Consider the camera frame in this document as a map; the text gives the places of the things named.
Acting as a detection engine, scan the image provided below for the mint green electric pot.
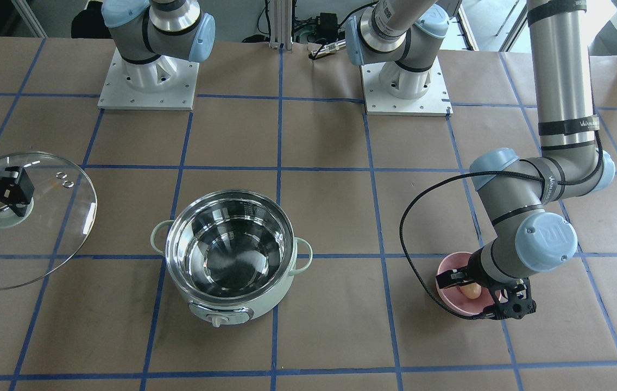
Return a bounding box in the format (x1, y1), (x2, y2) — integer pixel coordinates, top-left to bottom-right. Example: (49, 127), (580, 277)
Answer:
(150, 189), (313, 327)

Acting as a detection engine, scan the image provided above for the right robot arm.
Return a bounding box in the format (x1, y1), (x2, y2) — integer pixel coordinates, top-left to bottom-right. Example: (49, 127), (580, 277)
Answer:
(0, 1), (215, 229)

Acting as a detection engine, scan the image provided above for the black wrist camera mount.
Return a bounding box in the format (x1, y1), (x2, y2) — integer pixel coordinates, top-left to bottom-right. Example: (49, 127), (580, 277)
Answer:
(488, 278), (537, 319)

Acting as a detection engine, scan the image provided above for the brown egg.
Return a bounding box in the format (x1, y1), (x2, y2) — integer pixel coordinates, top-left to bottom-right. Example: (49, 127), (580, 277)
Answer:
(458, 282), (482, 300)

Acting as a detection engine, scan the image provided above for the pink bowl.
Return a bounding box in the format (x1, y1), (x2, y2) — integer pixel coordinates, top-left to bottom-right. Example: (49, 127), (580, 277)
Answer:
(437, 251), (493, 316)

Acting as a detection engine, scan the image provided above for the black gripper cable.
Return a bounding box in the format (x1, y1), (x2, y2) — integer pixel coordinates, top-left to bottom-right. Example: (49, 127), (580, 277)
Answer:
(400, 117), (604, 321)

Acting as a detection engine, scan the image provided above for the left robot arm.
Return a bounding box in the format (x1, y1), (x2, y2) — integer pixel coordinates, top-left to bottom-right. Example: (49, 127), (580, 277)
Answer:
(0, 1), (615, 327)

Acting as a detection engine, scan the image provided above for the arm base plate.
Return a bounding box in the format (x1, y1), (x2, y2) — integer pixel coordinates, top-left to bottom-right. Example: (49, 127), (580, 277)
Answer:
(97, 51), (199, 111)
(360, 58), (453, 116)

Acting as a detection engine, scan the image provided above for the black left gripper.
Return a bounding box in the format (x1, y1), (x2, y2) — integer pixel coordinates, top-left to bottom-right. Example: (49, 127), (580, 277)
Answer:
(437, 255), (505, 320)

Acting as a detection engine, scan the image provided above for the glass pot lid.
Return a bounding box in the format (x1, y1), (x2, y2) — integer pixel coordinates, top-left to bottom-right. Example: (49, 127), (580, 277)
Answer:
(0, 153), (97, 291)

